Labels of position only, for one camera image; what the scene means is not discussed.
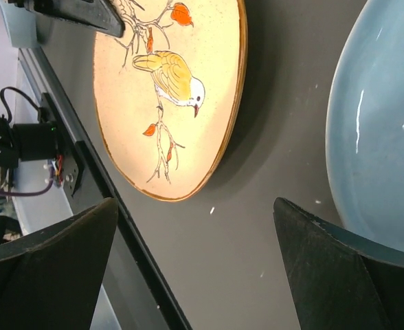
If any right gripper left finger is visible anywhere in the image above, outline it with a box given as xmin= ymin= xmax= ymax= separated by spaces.
xmin=0 ymin=198 xmax=118 ymax=329

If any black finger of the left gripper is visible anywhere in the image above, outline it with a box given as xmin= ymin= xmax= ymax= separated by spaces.
xmin=8 ymin=0 xmax=125 ymax=38

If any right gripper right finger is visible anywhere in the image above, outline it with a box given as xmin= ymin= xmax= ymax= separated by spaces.
xmin=273 ymin=197 xmax=404 ymax=329

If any beige bird plate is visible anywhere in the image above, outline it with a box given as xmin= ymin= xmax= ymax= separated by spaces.
xmin=93 ymin=1 xmax=248 ymax=202

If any white blue leaf plate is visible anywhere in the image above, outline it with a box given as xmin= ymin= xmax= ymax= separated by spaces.
xmin=325 ymin=1 xmax=404 ymax=252

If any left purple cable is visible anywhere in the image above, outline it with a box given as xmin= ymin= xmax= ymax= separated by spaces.
xmin=0 ymin=175 xmax=55 ymax=199

